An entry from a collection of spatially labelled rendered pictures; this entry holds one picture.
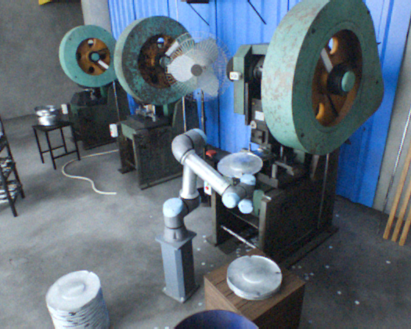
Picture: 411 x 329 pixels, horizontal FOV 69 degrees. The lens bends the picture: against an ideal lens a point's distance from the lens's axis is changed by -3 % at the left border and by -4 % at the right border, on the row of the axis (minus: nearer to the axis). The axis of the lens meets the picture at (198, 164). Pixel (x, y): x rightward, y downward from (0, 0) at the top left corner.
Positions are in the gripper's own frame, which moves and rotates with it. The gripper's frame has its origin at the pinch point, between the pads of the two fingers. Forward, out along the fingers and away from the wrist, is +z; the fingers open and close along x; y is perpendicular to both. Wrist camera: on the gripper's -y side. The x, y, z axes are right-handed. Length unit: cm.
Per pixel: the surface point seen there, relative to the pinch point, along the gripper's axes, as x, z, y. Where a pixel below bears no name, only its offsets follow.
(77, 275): 43, -36, 101
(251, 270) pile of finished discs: 35, -45, 0
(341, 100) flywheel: -41, 12, -61
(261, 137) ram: -16.0, 19.4, -14.9
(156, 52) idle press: -57, 142, 64
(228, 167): -0.3, 10.0, 7.8
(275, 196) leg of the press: 12.6, -6.3, -20.3
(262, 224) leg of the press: 30.8, -10.4, -12.3
